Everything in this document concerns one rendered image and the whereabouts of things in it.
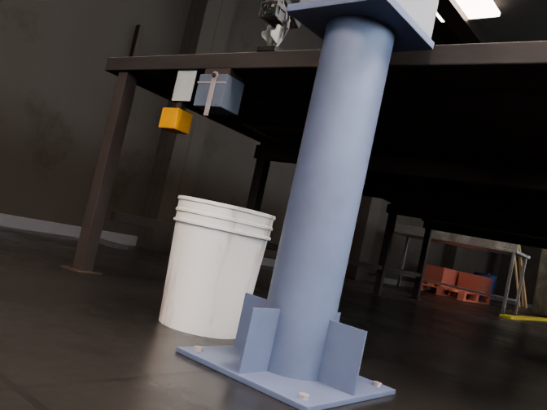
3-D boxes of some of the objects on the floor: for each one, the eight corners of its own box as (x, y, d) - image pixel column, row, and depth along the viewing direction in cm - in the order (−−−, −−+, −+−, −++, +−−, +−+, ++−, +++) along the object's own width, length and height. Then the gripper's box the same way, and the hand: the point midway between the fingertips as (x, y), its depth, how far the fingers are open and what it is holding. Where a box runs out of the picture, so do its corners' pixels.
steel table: (396, 286, 757) (408, 228, 762) (518, 316, 651) (531, 249, 656) (376, 283, 709) (388, 221, 715) (505, 316, 603) (518, 243, 608)
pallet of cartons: (442, 293, 894) (447, 268, 897) (489, 304, 844) (494, 279, 847) (414, 289, 806) (420, 262, 809) (466, 301, 756) (470, 272, 758)
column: (306, 413, 98) (399, -29, 104) (175, 351, 123) (255, -5, 128) (395, 394, 128) (464, 50, 133) (275, 347, 152) (338, 58, 157)
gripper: (263, -16, 179) (249, 45, 178) (284, -19, 174) (270, 43, 172) (277, -3, 186) (264, 54, 185) (298, -6, 181) (285, 54, 179)
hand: (273, 49), depth 181 cm, fingers closed
